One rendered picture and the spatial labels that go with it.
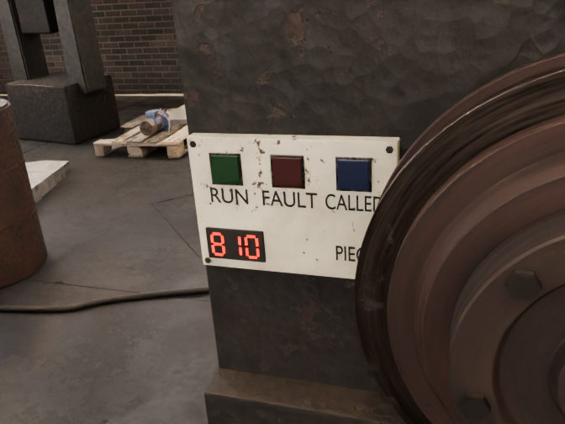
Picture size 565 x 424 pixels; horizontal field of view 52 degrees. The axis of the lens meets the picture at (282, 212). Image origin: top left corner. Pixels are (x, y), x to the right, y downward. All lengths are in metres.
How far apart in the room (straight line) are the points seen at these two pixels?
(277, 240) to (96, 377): 1.80
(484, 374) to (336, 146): 0.30
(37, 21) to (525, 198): 5.70
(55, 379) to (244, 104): 1.94
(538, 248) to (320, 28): 0.35
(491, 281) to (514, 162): 0.10
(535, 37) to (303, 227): 0.33
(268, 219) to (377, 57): 0.24
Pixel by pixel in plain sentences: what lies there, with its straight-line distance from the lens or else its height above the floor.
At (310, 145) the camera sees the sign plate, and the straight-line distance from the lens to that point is 0.68.
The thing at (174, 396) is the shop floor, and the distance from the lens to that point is 2.28.
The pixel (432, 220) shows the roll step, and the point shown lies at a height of 1.21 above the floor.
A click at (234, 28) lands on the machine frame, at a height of 1.36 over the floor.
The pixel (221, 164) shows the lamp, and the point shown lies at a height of 1.21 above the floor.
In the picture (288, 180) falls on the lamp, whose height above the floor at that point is 1.19.
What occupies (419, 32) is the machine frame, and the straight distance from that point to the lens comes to 0.66.
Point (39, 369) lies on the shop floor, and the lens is 2.62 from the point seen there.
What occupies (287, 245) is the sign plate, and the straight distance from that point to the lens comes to 0.74.
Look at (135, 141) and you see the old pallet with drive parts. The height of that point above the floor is 0.14.
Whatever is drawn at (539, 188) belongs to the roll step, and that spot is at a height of 1.26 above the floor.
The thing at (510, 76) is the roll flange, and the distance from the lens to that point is 0.57.
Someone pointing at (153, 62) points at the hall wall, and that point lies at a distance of 7.71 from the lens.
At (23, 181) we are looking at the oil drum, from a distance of 3.31.
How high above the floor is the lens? 1.43
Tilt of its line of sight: 23 degrees down
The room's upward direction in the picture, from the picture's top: 4 degrees counter-clockwise
